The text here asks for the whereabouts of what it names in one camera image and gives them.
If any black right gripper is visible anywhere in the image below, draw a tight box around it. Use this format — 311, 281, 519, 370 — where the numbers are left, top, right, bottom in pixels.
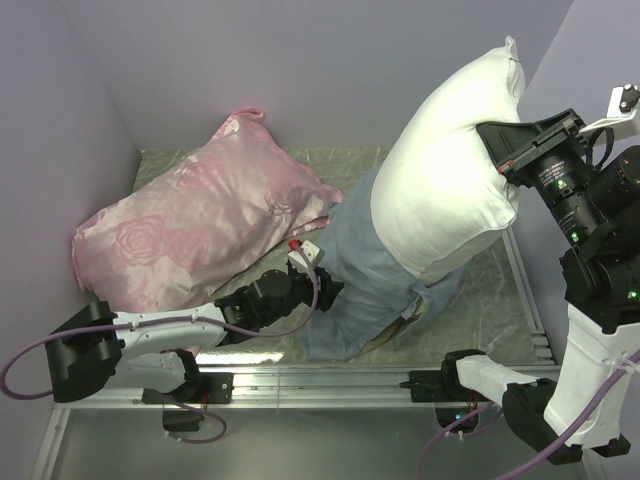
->
478, 106, 606, 245

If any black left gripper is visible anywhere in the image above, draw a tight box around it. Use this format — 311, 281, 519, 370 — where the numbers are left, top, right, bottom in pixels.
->
261, 264, 345, 326

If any blue-grey pillowcase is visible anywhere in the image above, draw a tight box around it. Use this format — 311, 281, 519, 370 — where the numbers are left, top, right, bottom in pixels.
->
301, 167, 465, 361

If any white pillow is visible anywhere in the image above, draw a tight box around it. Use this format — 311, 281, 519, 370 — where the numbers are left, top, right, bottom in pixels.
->
370, 37, 526, 285

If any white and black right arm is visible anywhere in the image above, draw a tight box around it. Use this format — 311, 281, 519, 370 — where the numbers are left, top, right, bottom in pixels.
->
440, 110, 639, 465

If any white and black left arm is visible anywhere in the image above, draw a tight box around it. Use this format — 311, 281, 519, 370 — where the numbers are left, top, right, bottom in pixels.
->
45, 267, 344, 403

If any pink satin rose pillow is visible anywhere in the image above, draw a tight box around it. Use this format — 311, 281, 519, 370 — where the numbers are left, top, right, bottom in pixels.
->
71, 108, 344, 313

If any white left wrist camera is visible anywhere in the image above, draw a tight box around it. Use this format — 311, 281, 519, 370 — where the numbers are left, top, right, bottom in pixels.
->
287, 239, 325, 274

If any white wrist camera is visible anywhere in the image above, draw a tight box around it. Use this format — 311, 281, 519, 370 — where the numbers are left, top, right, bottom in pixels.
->
580, 84, 639, 139
287, 239, 325, 274

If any aluminium frame rail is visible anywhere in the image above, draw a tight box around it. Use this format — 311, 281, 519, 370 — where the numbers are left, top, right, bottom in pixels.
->
34, 233, 558, 479

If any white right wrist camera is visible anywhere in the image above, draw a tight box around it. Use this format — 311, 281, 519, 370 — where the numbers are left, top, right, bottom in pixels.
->
580, 84, 639, 139

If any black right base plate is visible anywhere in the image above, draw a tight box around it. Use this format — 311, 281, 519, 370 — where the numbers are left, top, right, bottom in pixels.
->
399, 370, 480, 428

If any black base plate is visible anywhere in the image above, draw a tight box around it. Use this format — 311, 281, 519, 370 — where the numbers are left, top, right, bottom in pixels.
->
141, 372, 234, 441
399, 370, 480, 428

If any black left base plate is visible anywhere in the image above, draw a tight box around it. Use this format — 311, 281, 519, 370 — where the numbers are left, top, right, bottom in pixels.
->
141, 372, 234, 441

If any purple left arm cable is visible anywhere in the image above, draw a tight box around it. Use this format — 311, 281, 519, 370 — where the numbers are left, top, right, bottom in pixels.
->
1, 247, 321, 401

